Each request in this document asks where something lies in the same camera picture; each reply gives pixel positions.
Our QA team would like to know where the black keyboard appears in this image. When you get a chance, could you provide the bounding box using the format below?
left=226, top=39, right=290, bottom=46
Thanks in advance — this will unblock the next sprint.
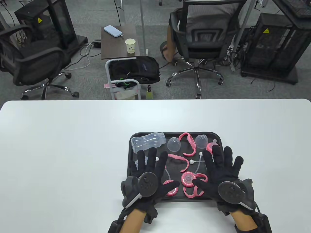
left=287, top=0, right=311, bottom=19

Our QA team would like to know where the brown side table white frame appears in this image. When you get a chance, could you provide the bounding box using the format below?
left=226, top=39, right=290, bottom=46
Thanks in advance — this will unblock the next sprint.
left=101, top=24, right=142, bottom=100

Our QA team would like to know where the grey slanted desk leg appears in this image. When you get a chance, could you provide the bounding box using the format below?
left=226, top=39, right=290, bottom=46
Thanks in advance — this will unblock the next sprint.
left=231, top=0, right=258, bottom=72

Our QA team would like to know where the black plastic tray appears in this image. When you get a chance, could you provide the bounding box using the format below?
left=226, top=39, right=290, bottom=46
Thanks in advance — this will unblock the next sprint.
left=127, top=132, right=227, bottom=202

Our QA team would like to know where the white plastic bag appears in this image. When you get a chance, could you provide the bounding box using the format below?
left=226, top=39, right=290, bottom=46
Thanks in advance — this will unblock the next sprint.
left=114, top=85, right=137, bottom=100

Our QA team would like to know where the black mesh equipment cabinet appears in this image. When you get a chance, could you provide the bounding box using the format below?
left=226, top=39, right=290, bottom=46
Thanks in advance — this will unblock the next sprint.
left=241, top=12, right=311, bottom=85
left=14, top=0, right=88, bottom=50

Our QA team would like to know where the clear plastic baby bottle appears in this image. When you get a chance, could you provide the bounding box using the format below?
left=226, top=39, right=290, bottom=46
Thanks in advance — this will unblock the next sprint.
left=134, top=156, right=149, bottom=171
left=131, top=132, right=166, bottom=154

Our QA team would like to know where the pink collar with nipple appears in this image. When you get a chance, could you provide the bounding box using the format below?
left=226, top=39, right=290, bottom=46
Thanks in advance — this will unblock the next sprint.
left=163, top=180, right=179, bottom=197
left=206, top=140, right=220, bottom=156
left=181, top=171, right=196, bottom=188

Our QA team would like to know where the white paper cup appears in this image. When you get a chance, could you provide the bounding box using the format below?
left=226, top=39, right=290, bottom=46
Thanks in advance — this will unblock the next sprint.
left=125, top=38, right=136, bottom=54

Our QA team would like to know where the tangle of black cables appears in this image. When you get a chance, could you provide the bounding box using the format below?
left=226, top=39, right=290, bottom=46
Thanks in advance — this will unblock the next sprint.
left=219, top=36, right=252, bottom=69

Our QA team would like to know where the black wrist battery box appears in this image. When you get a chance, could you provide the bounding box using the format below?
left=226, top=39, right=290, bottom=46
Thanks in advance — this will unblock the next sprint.
left=255, top=212, right=272, bottom=233
left=108, top=220, right=122, bottom=233

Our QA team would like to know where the white desk leg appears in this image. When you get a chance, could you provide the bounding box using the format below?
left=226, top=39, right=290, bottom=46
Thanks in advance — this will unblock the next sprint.
left=114, top=0, right=126, bottom=26

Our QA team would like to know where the grey handheld controller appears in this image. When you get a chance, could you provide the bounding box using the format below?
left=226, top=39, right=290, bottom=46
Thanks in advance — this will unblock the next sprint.
left=218, top=178, right=256, bottom=211
left=121, top=172, right=160, bottom=208

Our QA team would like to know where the light blue power bank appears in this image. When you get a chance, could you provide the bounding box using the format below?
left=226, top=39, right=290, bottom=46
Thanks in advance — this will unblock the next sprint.
left=104, top=25, right=124, bottom=38

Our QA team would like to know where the person's right hand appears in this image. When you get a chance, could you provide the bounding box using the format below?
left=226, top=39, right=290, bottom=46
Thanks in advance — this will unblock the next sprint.
left=193, top=146, right=254, bottom=216

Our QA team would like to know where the clear dome bottle cap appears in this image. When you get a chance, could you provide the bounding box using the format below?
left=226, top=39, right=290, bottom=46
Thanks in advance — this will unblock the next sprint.
left=167, top=137, right=181, bottom=153
left=194, top=135, right=209, bottom=149

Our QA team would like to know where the black wrist strap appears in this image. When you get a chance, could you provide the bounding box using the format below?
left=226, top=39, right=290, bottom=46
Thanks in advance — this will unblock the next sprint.
left=234, top=223, right=258, bottom=233

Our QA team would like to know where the black sandal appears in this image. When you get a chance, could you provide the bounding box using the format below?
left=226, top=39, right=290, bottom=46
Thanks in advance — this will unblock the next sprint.
left=160, top=41, right=176, bottom=63

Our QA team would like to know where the person's left forearm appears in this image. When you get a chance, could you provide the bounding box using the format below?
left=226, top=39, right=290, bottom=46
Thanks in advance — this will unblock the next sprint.
left=119, top=210, right=147, bottom=233

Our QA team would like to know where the black mesh office chair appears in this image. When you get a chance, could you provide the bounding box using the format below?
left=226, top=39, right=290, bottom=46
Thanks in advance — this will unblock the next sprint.
left=166, top=0, right=246, bottom=100
left=0, top=24, right=80, bottom=100

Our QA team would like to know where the grey metal pole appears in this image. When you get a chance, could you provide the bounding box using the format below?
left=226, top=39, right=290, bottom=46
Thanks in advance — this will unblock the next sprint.
left=140, top=0, right=149, bottom=56

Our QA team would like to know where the person's left hand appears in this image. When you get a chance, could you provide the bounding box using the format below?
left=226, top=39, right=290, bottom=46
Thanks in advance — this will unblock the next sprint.
left=128, top=147, right=180, bottom=213

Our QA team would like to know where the black backpack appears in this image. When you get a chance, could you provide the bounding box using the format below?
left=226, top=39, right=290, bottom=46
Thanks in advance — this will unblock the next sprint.
left=109, top=56, right=161, bottom=84

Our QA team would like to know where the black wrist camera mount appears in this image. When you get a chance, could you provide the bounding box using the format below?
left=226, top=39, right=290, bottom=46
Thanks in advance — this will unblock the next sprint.
left=145, top=205, right=159, bottom=224
left=217, top=203, right=231, bottom=217

